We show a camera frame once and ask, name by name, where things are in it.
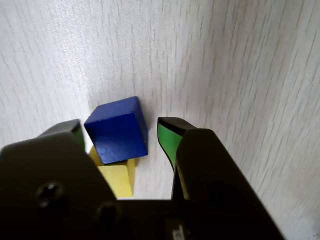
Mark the blue wooden cube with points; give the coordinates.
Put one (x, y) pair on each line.
(117, 135)

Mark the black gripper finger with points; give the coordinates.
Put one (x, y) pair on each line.
(50, 187)
(212, 187)

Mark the yellow wooden cube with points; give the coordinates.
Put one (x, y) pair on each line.
(117, 180)

